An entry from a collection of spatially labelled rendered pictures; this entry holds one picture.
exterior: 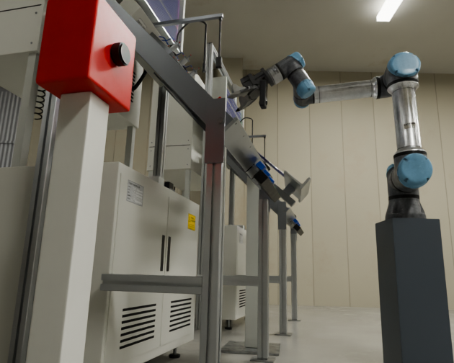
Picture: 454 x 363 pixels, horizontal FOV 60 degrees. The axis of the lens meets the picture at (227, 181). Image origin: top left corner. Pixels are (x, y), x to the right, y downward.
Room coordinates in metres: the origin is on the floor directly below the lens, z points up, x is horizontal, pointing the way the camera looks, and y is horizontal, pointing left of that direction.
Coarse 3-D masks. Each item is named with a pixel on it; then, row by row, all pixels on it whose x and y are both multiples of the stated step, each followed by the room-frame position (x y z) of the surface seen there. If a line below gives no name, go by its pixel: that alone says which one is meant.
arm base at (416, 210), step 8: (392, 200) 1.54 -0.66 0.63; (400, 200) 1.51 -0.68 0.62; (408, 200) 1.50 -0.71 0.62; (416, 200) 1.50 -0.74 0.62; (392, 208) 1.53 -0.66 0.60; (400, 208) 1.51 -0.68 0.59; (408, 208) 1.49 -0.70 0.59; (416, 208) 1.49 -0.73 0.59; (392, 216) 1.52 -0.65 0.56; (400, 216) 1.50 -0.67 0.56; (408, 216) 1.48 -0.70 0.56; (416, 216) 1.48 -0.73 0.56; (424, 216) 1.50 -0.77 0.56
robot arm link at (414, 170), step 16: (400, 64) 1.36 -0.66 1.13; (416, 64) 1.35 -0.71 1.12; (384, 80) 1.48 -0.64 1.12; (400, 80) 1.37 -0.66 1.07; (416, 80) 1.37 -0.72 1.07; (400, 96) 1.39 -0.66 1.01; (400, 112) 1.40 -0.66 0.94; (416, 112) 1.39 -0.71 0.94; (400, 128) 1.40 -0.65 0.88; (416, 128) 1.38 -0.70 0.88; (400, 144) 1.41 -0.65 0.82; (416, 144) 1.38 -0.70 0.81; (400, 160) 1.39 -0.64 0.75; (416, 160) 1.35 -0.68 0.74; (400, 176) 1.39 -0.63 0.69; (416, 176) 1.36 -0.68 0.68
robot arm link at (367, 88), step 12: (336, 84) 1.57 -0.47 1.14; (348, 84) 1.55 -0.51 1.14; (360, 84) 1.54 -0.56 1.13; (372, 84) 1.53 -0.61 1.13; (312, 96) 1.58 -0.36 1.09; (324, 96) 1.58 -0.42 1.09; (336, 96) 1.57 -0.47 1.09; (348, 96) 1.57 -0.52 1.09; (360, 96) 1.57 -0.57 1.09; (372, 96) 1.57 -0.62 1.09; (384, 96) 1.55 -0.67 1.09
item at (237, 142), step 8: (232, 128) 0.99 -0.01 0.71; (240, 128) 1.02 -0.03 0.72; (232, 136) 1.03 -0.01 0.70; (240, 136) 1.06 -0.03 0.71; (248, 136) 1.10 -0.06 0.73; (232, 144) 1.07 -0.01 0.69; (240, 144) 1.11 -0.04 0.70; (248, 144) 1.15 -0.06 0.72; (232, 152) 1.12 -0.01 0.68; (240, 152) 1.16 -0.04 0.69; (248, 152) 1.20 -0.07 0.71; (256, 152) 1.24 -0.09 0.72; (240, 160) 1.21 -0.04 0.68; (248, 160) 1.25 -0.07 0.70; (256, 160) 1.30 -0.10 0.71; (248, 168) 1.32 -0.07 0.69; (256, 184) 1.56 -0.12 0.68
